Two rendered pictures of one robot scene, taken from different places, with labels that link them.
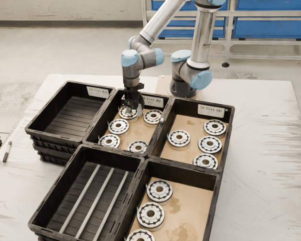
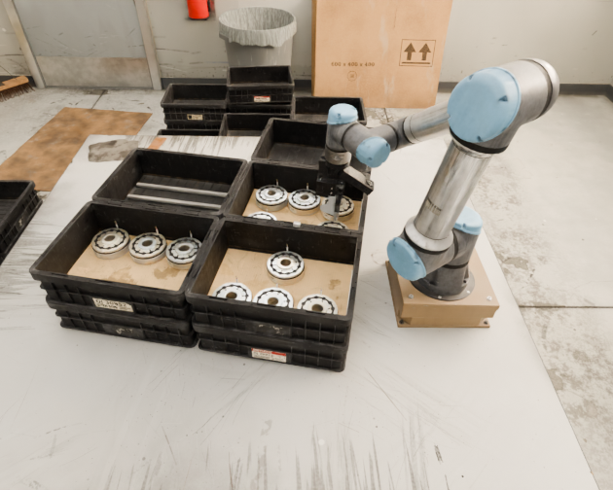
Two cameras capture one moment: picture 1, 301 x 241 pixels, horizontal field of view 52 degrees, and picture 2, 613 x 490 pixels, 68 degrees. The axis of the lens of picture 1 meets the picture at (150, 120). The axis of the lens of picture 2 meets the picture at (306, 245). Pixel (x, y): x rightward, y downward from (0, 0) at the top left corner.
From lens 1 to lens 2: 129 cm
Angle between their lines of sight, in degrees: 54
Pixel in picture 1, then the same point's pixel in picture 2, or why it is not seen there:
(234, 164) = (282, 381)
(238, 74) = not seen: outside the picture
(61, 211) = (172, 181)
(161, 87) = not seen: hidden behind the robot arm
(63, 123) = (312, 156)
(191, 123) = (333, 285)
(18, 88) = (492, 168)
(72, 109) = not seen: hidden behind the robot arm
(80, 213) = (166, 194)
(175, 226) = (133, 275)
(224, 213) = (183, 362)
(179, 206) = (162, 277)
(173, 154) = (259, 266)
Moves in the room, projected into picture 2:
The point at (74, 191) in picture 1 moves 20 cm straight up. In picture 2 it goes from (198, 185) to (189, 132)
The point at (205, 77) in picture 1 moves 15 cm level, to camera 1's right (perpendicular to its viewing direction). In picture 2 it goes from (403, 256) to (429, 303)
